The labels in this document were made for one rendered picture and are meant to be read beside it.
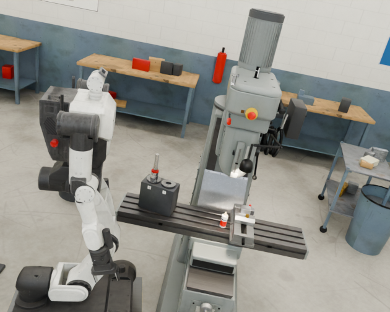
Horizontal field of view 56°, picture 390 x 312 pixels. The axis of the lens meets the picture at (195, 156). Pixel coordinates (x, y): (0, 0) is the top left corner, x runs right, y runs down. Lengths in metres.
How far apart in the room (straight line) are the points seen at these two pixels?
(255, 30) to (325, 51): 4.31
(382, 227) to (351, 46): 3.22
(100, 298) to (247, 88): 1.44
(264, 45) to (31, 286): 1.81
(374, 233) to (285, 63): 3.20
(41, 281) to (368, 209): 3.15
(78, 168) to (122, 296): 1.03
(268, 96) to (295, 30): 4.49
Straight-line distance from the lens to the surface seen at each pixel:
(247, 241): 2.26
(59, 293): 2.22
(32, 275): 2.25
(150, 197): 2.34
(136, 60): 5.90
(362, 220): 4.28
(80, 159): 1.51
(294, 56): 6.35
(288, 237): 2.48
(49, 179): 1.82
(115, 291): 2.36
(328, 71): 6.51
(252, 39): 2.18
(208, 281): 2.29
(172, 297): 2.91
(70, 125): 1.46
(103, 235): 1.73
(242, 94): 1.84
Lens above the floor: 2.32
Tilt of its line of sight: 26 degrees down
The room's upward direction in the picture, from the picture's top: 11 degrees clockwise
